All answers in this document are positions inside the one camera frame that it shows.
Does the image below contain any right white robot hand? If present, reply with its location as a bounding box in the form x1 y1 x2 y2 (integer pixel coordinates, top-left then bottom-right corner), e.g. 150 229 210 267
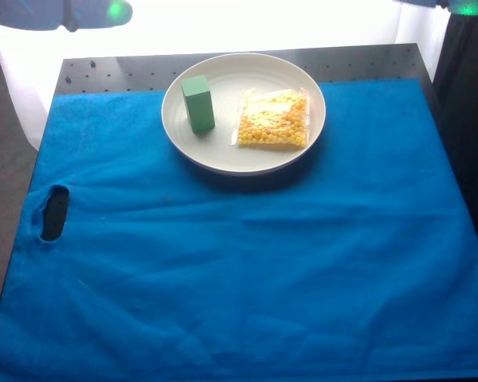
394 0 478 18

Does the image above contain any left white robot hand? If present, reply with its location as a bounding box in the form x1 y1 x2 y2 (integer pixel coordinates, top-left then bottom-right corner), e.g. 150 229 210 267
0 0 134 33

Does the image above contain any green rectangular block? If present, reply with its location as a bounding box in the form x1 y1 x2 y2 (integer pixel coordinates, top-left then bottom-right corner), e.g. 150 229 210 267
181 75 217 134

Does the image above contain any bag of yellow corn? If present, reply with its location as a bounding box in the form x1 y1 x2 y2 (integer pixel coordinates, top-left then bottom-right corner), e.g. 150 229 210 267
230 88 314 151

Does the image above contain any white round plate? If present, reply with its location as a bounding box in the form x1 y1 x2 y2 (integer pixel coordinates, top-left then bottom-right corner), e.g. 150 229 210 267
161 52 327 177

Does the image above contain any blue cloth with handle hole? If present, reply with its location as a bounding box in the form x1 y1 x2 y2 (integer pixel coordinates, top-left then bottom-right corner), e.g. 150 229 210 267
0 78 478 382

